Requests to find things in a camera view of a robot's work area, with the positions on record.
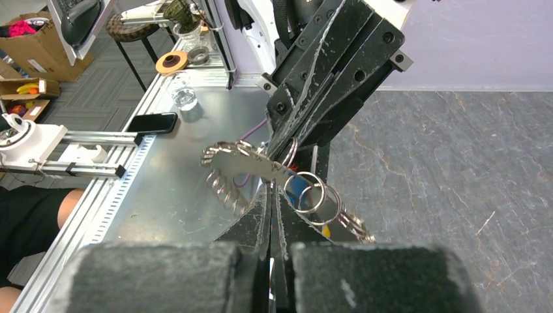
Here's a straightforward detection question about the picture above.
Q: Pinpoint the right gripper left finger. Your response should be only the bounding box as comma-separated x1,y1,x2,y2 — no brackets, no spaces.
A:
45,185,272,312

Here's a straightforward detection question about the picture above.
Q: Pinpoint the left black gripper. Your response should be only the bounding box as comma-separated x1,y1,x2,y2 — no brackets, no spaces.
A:
267,1,414,158

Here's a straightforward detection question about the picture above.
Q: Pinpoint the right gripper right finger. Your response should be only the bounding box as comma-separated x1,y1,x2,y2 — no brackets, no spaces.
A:
272,188,482,312

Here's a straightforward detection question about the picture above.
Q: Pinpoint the round keyring disc with keys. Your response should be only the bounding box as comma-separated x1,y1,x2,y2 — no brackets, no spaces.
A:
200,140,376,244

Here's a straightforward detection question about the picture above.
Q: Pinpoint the blue-headed key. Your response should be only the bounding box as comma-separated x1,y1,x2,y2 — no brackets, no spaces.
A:
286,175,316,209

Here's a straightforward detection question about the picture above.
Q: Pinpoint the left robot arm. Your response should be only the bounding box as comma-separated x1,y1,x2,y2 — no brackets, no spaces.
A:
226,1,414,160

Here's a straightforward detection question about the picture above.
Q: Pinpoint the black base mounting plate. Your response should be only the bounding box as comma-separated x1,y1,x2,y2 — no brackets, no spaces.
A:
293,143,331,183

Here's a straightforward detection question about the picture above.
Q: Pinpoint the clear drinking glass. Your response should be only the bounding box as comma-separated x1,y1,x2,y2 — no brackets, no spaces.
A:
168,73,198,112

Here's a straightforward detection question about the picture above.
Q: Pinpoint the black smartphone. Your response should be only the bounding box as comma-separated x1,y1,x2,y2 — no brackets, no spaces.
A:
126,112,178,134

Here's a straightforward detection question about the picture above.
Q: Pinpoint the brown tape roll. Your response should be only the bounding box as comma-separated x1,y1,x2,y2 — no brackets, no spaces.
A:
155,50,188,75

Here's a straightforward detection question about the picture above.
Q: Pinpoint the round wicker stool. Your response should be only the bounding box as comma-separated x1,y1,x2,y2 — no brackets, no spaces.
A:
106,14,160,92

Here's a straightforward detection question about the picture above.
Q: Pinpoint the person in black shirt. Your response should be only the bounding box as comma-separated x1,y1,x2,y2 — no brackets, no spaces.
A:
1,185,84,312

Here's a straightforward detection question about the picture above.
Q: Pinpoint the cardboard box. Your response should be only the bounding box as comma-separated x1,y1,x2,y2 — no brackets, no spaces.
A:
1,11,94,82

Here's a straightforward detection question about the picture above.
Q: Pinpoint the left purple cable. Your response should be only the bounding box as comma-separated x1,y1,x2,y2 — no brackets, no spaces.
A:
235,117,269,188

